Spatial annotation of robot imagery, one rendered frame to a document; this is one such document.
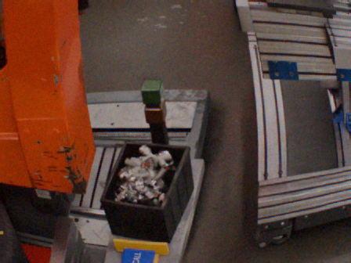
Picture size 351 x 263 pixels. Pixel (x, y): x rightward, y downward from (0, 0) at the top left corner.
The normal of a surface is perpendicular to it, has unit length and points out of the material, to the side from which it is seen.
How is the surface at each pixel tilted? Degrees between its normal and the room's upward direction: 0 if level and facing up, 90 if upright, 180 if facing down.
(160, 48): 0
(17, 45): 90
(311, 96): 0
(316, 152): 0
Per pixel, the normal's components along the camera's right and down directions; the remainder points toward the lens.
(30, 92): -0.15, 0.62
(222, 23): -0.11, -0.78
